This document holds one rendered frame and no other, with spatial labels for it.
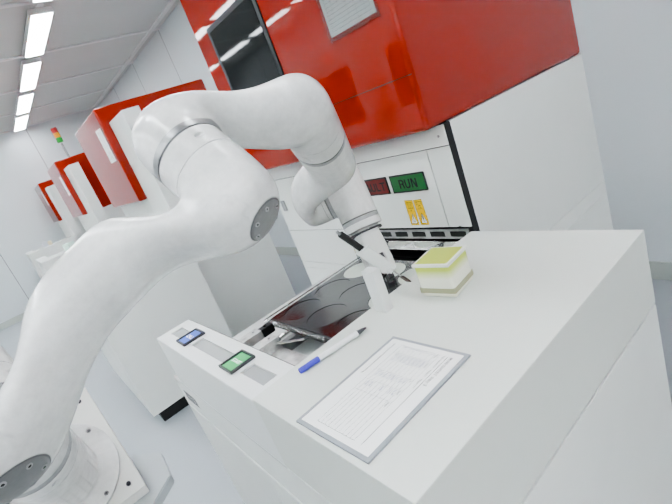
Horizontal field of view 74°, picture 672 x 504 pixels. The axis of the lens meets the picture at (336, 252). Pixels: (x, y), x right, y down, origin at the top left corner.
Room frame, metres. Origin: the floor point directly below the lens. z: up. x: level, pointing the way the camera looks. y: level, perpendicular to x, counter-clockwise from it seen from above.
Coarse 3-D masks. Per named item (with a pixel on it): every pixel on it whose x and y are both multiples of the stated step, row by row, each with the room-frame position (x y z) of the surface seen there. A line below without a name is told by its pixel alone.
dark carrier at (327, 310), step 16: (320, 288) 1.15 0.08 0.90; (336, 288) 1.11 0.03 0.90; (352, 288) 1.07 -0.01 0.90; (304, 304) 1.09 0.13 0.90; (320, 304) 1.05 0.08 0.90; (336, 304) 1.01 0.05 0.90; (352, 304) 0.97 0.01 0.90; (368, 304) 0.94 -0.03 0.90; (288, 320) 1.02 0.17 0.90; (304, 320) 0.99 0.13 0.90; (320, 320) 0.96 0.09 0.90; (336, 320) 0.93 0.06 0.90; (352, 320) 0.90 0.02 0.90
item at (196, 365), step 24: (168, 336) 1.07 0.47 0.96; (216, 336) 0.95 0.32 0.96; (192, 360) 0.87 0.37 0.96; (216, 360) 0.83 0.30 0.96; (264, 360) 0.75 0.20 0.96; (192, 384) 0.97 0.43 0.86; (216, 384) 0.78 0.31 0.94; (240, 384) 0.70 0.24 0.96; (264, 384) 0.67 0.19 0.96; (216, 408) 0.87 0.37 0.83; (240, 408) 0.71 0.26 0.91; (264, 432) 0.65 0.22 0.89
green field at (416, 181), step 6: (414, 174) 1.07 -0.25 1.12; (420, 174) 1.05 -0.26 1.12; (396, 180) 1.12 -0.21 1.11; (402, 180) 1.11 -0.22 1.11; (408, 180) 1.09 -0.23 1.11; (414, 180) 1.07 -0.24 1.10; (420, 180) 1.06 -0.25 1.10; (396, 186) 1.13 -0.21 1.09; (402, 186) 1.11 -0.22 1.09; (408, 186) 1.09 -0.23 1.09; (414, 186) 1.08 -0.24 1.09; (420, 186) 1.06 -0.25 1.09
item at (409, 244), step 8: (392, 240) 1.19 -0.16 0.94; (400, 240) 1.16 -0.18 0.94; (408, 240) 1.14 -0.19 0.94; (416, 240) 1.12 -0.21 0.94; (424, 240) 1.09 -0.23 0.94; (432, 240) 1.07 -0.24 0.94; (440, 240) 1.05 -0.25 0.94; (448, 240) 1.03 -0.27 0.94; (456, 240) 1.01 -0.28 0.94; (392, 248) 1.19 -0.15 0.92; (400, 248) 1.17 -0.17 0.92; (408, 248) 1.14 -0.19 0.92; (416, 248) 1.12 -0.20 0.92; (424, 248) 1.09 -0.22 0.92
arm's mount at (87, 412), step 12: (84, 396) 0.82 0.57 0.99; (84, 408) 0.80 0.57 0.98; (96, 408) 0.80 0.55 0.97; (72, 420) 0.78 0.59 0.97; (84, 420) 0.78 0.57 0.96; (96, 420) 0.78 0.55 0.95; (108, 432) 0.77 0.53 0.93; (120, 444) 0.75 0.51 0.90; (120, 456) 0.73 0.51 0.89; (120, 468) 0.72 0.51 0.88; (132, 468) 0.72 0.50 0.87; (120, 480) 0.70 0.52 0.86; (132, 480) 0.70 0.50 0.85; (120, 492) 0.69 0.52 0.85; (132, 492) 0.69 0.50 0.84; (144, 492) 0.70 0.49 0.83
